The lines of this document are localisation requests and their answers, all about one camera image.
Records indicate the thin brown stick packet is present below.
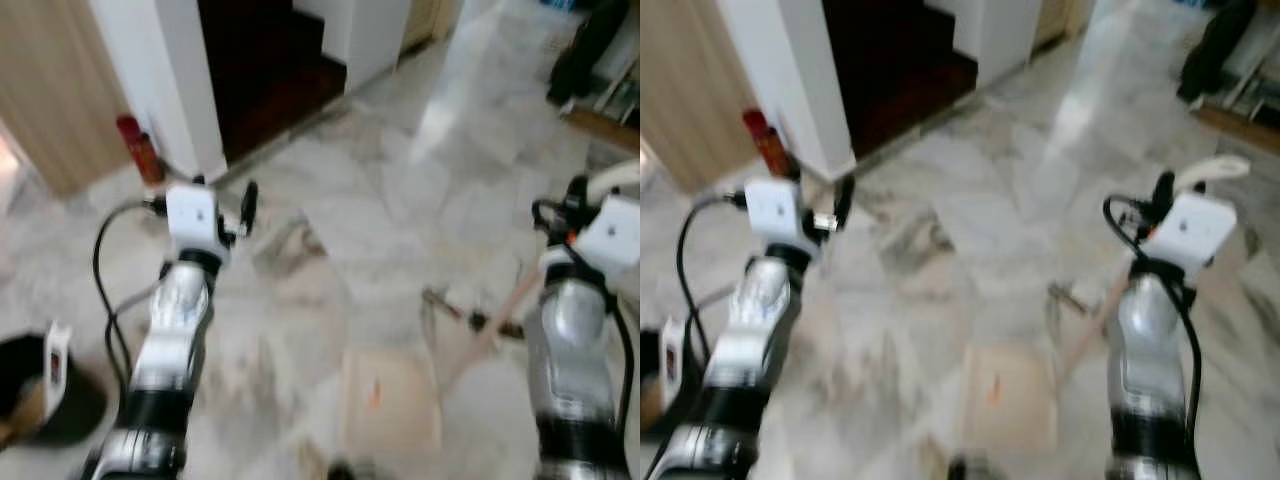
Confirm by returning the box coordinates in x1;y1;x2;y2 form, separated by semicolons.
421;287;472;322
1047;282;1097;317

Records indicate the white metal rack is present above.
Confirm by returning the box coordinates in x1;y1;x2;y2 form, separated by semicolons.
1224;30;1280;117
589;40;641;127

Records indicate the light wooden door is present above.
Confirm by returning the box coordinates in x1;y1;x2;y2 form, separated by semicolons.
0;0;132;197
640;0;772;192

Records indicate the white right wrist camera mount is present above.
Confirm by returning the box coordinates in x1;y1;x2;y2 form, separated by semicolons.
1149;189;1239;270
569;194;641;272

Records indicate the dark brown wrapper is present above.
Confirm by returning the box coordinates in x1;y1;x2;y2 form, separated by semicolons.
469;311;527;340

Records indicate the long white cardboard box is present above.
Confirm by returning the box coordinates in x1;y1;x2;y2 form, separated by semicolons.
41;319;74;412
659;314;687;412

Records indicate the dark wooden staircase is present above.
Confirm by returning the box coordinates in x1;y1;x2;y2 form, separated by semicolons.
196;0;347;162
821;0;980;157

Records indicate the beige long handled dustpan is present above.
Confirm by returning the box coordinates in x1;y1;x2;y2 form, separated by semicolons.
339;159;641;457
961;154;1252;452

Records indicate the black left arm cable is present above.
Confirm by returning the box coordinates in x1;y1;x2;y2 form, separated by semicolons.
92;197;169;386
674;192;752;363

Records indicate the red spray can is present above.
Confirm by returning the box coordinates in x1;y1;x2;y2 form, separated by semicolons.
741;107;794;182
114;112;167;187

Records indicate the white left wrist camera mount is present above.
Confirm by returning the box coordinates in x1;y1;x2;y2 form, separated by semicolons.
164;184;224;267
744;177;822;264

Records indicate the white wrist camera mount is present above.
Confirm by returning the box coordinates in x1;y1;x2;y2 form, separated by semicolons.
164;184;224;267
1149;189;1239;270
569;194;641;272
744;177;822;264

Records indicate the long brown cardboard box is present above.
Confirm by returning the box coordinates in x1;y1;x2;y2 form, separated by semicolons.
564;104;641;152
1194;99;1280;157

